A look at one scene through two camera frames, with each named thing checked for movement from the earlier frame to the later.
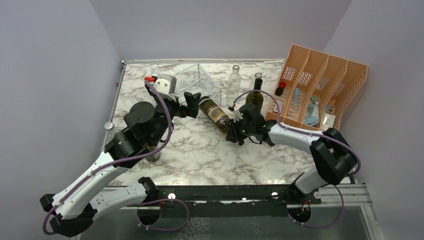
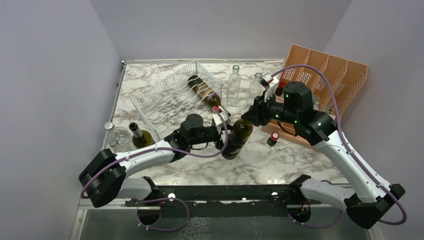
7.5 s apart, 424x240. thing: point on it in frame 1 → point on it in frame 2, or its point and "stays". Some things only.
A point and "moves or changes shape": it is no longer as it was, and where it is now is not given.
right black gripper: (233, 135) → (257, 114)
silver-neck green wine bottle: (215, 113) moves or changes shape
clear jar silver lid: (110, 127) stays
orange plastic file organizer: (315, 89) stays
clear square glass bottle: (233, 85) stays
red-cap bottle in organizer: (279, 91) stays
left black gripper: (193, 102) → (218, 142)
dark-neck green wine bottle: (256, 97) → (239, 134)
